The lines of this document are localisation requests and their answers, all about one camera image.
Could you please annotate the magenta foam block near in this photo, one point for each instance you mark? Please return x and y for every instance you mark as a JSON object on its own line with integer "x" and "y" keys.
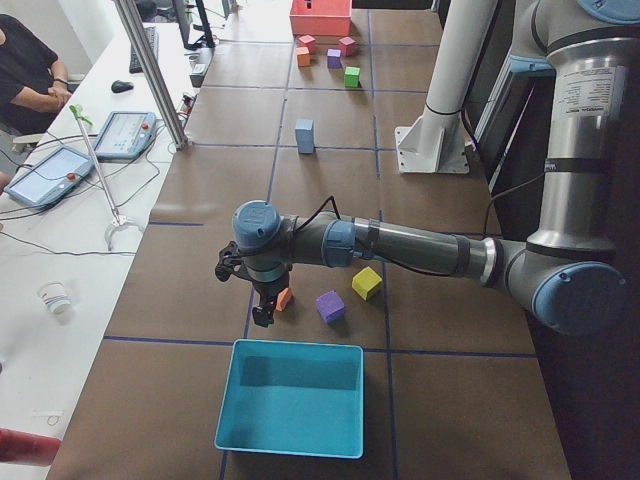
{"x": 307, "y": 41}

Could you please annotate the orange foam block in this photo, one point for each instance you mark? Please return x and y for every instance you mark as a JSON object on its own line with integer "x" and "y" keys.
{"x": 283, "y": 299}
{"x": 303, "y": 57}

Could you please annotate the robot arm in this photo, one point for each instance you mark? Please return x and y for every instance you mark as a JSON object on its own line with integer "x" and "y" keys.
{"x": 556, "y": 259}

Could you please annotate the orange foam block right side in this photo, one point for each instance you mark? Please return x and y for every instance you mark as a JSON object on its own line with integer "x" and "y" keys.
{"x": 303, "y": 57}

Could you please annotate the magenta foam block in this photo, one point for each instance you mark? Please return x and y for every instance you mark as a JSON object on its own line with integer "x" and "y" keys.
{"x": 307, "y": 41}
{"x": 348, "y": 46}

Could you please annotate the purple foam block right side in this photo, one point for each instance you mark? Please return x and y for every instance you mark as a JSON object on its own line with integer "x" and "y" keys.
{"x": 334, "y": 58}

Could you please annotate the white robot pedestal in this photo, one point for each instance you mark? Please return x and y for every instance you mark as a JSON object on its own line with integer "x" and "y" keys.
{"x": 434, "y": 143}

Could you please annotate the teal plastic bin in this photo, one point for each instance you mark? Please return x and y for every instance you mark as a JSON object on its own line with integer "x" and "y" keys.
{"x": 293, "y": 398}

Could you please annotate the teach pendant far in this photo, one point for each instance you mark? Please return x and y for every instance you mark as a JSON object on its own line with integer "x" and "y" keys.
{"x": 124, "y": 136}

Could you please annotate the magenta foam block far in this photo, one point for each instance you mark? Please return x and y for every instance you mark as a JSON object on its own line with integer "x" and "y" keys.
{"x": 348, "y": 46}

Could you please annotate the orange foam block left side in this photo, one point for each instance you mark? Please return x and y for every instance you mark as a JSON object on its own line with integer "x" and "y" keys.
{"x": 283, "y": 299}

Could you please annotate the paper cup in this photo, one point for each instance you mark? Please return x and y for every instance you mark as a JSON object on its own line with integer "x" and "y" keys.
{"x": 55, "y": 297}

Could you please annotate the computer mouse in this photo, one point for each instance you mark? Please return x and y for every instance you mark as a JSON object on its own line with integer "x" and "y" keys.
{"x": 120, "y": 86}

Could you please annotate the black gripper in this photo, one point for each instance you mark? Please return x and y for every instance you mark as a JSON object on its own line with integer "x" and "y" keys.
{"x": 265, "y": 290}

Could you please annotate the pink plastic bin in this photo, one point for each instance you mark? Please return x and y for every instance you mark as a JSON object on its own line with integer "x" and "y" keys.
{"x": 321, "y": 17}

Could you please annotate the purple foam block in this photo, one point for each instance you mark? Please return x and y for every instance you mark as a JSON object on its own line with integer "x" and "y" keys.
{"x": 334, "y": 58}
{"x": 330, "y": 306}

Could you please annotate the yellow foam block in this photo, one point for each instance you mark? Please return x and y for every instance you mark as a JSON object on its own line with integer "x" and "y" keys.
{"x": 366, "y": 283}

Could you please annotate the teach pendant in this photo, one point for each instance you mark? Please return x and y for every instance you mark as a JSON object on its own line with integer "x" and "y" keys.
{"x": 52, "y": 178}
{"x": 124, "y": 136}

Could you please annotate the aluminium frame post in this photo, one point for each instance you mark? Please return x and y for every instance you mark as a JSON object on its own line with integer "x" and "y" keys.
{"x": 133, "y": 26}

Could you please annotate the red cylinder object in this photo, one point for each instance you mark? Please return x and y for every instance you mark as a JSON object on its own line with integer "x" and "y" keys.
{"x": 25, "y": 448}

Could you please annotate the reacher grabber tool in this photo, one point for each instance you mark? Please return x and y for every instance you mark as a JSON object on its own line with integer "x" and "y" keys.
{"x": 119, "y": 222}

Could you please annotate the purple foam block left side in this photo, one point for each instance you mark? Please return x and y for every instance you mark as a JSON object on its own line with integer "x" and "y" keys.
{"x": 330, "y": 306}

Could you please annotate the seated person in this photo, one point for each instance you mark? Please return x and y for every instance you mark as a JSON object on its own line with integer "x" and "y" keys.
{"x": 34, "y": 80}

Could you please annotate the teach pendant near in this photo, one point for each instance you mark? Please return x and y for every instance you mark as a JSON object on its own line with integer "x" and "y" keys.
{"x": 52, "y": 178}

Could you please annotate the black monitor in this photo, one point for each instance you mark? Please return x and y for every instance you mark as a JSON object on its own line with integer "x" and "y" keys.
{"x": 194, "y": 26}

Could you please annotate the light blue foam block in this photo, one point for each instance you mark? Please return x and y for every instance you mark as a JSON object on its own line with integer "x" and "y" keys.
{"x": 305, "y": 141}
{"x": 304, "y": 126}

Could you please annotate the green foam block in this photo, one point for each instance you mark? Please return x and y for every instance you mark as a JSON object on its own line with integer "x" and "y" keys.
{"x": 351, "y": 77}

